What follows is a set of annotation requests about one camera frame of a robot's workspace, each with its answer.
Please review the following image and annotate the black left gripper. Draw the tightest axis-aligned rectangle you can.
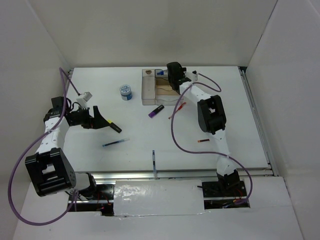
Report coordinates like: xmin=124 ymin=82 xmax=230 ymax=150
xmin=70 ymin=105 xmax=110 ymax=130

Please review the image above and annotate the blue capped marker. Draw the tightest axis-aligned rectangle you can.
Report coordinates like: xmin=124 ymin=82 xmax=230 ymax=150
xmin=156 ymin=70 xmax=167 ymax=76

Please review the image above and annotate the blue ink pen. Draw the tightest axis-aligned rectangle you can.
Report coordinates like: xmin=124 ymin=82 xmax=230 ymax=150
xmin=102 ymin=137 xmax=130 ymax=147

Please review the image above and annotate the red gel pen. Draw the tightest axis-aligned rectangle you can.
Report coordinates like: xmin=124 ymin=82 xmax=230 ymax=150
xmin=168 ymin=102 xmax=186 ymax=120

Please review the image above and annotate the round blue white tin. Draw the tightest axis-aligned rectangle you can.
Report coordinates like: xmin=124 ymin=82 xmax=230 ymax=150
xmin=119 ymin=84 xmax=133 ymax=101

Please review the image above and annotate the blue clear pen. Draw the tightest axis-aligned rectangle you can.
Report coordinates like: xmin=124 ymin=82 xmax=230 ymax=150
xmin=152 ymin=150 xmax=158 ymax=180

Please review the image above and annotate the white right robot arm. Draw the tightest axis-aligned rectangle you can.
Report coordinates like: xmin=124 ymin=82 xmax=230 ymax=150
xmin=166 ymin=61 xmax=243 ymax=196

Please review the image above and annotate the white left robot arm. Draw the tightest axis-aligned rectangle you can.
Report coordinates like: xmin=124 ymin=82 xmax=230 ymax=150
xmin=25 ymin=105 xmax=110 ymax=197

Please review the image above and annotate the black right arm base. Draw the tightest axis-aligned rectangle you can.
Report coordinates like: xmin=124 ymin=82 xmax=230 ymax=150
xmin=197 ymin=180 xmax=250 ymax=210

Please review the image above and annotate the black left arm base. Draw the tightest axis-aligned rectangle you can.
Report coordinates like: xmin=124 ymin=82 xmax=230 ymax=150
xmin=69 ymin=184 xmax=115 ymax=217

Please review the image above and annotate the dark smoky plastic tray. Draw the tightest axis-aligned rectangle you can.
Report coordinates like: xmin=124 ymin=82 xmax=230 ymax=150
xmin=154 ymin=69 xmax=168 ymax=80

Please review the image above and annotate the yellow black highlighter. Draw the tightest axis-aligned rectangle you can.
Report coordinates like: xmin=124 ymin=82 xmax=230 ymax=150
xmin=107 ymin=119 xmax=122 ymax=133

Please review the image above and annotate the clear plastic tray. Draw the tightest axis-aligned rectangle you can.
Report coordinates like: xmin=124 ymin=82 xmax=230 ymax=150
xmin=155 ymin=95 xmax=184 ymax=106

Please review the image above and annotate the long clear smoky tray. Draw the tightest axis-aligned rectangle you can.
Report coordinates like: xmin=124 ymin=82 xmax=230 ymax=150
xmin=141 ymin=69 xmax=156 ymax=106

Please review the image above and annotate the purple black highlighter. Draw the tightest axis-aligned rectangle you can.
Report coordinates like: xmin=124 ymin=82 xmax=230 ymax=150
xmin=148 ymin=105 xmax=165 ymax=119

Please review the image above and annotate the white foam front panel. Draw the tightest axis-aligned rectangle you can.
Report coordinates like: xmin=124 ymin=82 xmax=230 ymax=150
xmin=113 ymin=179 xmax=205 ymax=217

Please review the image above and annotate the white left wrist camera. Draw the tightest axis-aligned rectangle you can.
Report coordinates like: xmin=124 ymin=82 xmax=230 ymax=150
xmin=76 ymin=91 xmax=92 ymax=109

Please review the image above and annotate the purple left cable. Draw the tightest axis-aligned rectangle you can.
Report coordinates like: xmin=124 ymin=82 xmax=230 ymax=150
xmin=7 ymin=67 xmax=85 ymax=224

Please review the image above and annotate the purple cable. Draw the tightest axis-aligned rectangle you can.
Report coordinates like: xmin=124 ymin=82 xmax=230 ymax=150
xmin=7 ymin=67 xmax=85 ymax=224
xmin=170 ymin=73 xmax=253 ymax=206

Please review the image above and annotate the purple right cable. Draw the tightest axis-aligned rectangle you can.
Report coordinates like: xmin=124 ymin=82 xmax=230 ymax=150
xmin=170 ymin=73 xmax=253 ymax=206

